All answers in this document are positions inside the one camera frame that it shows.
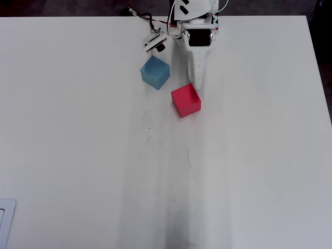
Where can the red foam cube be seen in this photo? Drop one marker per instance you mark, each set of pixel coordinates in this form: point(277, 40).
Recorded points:
point(185, 99)

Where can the blue foam cube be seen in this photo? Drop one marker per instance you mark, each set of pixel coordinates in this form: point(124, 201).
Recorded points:
point(155, 71)

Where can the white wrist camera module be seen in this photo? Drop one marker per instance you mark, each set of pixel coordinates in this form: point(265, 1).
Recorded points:
point(153, 40)

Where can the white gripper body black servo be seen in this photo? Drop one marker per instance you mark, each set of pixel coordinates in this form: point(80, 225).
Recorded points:
point(199, 39)

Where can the silver laptop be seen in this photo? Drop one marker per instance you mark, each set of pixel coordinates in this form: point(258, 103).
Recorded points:
point(7, 220)

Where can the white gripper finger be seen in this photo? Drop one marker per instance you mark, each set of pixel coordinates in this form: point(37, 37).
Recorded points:
point(198, 67)

